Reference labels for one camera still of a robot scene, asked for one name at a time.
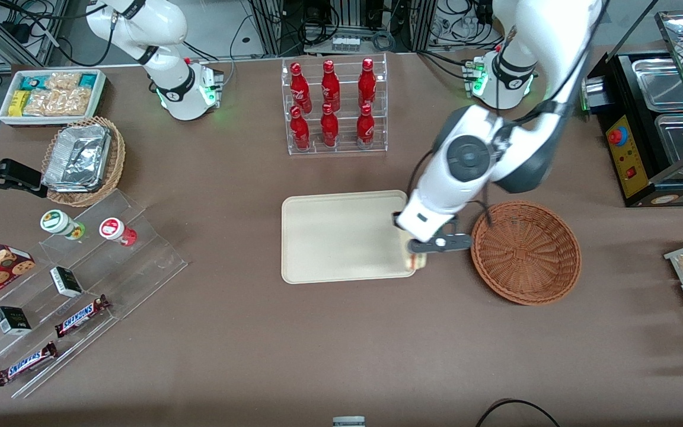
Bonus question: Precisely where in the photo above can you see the triangular sandwich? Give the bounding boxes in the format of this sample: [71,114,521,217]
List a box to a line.
[406,237,432,272]

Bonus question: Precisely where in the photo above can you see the beige plastic tray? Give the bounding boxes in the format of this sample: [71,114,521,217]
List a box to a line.
[281,189,418,285]

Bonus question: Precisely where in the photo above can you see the tan wicker basket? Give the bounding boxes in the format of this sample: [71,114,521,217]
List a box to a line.
[41,116,126,208]

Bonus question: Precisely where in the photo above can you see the brown round wicker basket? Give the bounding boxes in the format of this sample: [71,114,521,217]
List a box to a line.
[470,200,583,307]

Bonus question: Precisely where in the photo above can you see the green label white cup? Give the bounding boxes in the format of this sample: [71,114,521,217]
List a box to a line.
[40,209,86,241]

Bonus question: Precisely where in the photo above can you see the stacked aluminium foil trays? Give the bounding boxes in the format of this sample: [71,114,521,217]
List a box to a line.
[42,124,111,193]

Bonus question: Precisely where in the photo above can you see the white rectangular snack bin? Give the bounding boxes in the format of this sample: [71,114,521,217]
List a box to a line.
[0,69,107,127]

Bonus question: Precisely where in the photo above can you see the yellow snack packet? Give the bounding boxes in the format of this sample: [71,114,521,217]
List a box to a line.
[8,90,31,117]

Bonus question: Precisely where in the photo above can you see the clear peanut snack bag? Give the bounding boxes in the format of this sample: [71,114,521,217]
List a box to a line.
[45,72,82,91]
[23,89,58,117]
[54,88,92,116]

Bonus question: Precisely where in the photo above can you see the red cola bottle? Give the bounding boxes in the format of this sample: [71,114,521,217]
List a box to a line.
[290,106,311,151]
[289,62,313,114]
[356,104,376,149]
[321,59,341,112]
[358,58,377,109]
[320,103,340,148]

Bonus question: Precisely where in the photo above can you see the clear acrylic bottle rack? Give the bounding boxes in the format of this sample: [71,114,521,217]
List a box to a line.
[281,52,388,156]

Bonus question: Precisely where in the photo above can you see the red label white cup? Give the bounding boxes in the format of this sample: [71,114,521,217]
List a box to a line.
[99,218,138,247]

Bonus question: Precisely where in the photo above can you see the small black box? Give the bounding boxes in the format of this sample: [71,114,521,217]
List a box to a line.
[50,266,84,298]
[0,305,33,336]

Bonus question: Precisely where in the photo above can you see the snickers chocolate bar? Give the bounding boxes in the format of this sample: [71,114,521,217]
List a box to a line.
[0,341,58,387]
[54,294,111,339]

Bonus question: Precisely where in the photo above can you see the clear acrylic stepped display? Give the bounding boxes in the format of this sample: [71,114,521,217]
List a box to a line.
[0,189,189,399]

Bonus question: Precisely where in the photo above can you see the grey box with green light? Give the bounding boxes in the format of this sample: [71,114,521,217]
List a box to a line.
[580,76,615,114]

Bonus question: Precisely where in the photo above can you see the black food warmer machine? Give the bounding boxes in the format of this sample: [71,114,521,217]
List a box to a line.
[591,9,683,208]

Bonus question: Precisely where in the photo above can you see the black looped cable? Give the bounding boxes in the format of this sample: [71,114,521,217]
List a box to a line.
[475,399,561,427]

